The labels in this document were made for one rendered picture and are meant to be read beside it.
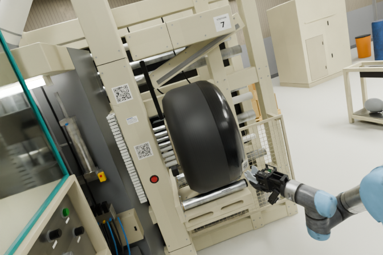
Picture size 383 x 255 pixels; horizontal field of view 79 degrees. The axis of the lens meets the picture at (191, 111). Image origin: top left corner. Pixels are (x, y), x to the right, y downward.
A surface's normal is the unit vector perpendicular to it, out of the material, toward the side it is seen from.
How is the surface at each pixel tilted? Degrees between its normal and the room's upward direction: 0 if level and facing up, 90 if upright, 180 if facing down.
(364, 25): 90
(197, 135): 68
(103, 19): 90
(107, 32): 90
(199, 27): 90
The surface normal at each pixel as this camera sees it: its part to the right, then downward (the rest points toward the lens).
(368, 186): -0.94, 0.25
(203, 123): 0.00, -0.28
